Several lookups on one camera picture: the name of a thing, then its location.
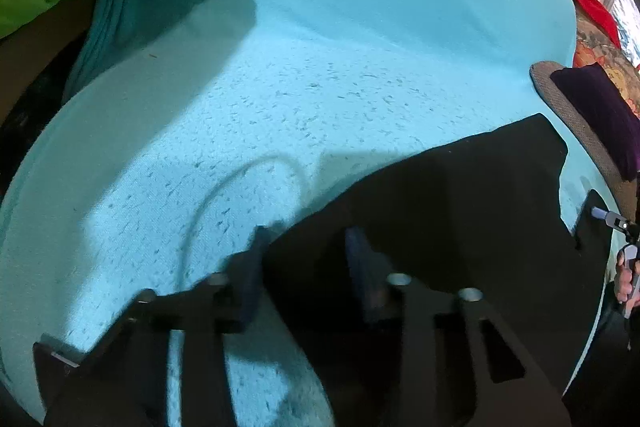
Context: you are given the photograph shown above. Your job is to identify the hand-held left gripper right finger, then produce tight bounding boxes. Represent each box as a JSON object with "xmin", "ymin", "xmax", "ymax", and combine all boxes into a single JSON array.
[{"xmin": 344, "ymin": 227, "xmax": 571, "ymax": 427}]

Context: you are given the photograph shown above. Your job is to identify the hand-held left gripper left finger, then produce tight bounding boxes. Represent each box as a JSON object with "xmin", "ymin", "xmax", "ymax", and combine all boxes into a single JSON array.
[{"xmin": 32, "ymin": 224, "xmax": 273, "ymax": 427}]

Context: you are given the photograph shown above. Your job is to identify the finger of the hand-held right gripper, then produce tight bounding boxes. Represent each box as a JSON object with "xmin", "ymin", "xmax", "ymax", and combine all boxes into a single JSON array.
[{"xmin": 591, "ymin": 205, "xmax": 632, "ymax": 234}]

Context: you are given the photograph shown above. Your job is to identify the black pants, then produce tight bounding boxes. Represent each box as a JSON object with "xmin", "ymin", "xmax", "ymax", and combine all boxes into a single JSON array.
[{"xmin": 260, "ymin": 113, "xmax": 615, "ymax": 427}]

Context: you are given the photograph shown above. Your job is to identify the person's right hand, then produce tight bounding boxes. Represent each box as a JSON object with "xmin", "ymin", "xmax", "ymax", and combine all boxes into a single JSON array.
[{"xmin": 614, "ymin": 248, "xmax": 640, "ymax": 305}]

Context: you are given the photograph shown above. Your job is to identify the person's dark clothing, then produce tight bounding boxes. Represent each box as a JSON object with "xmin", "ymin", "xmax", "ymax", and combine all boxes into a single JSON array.
[{"xmin": 562, "ymin": 302, "xmax": 640, "ymax": 427}]

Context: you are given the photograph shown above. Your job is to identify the grey woven cushion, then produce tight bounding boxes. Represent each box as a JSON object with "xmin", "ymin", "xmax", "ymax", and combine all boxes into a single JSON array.
[{"xmin": 530, "ymin": 61, "xmax": 640, "ymax": 220}]

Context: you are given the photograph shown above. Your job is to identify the dark purple cushion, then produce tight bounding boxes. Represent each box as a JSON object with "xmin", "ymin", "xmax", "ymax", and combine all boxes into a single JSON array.
[{"xmin": 550, "ymin": 63, "xmax": 640, "ymax": 182}]

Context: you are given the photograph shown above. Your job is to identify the floral printed blanket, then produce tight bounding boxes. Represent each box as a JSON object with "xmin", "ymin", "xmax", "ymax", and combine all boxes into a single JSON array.
[{"xmin": 572, "ymin": 14, "xmax": 640, "ymax": 118}]

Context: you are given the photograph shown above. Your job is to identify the red cloth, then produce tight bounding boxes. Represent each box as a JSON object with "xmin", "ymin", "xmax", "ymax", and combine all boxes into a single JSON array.
[{"xmin": 569, "ymin": 0, "xmax": 622, "ymax": 50}]

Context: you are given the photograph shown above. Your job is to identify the turquoise fleece blanket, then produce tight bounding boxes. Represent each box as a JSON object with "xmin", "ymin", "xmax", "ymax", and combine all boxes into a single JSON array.
[{"xmin": 0, "ymin": 0, "xmax": 621, "ymax": 427}]

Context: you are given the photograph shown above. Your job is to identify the brown wooden furniture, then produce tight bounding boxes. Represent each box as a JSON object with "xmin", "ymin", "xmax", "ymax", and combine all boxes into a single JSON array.
[{"xmin": 0, "ymin": 0, "xmax": 101, "ymax": 132}]

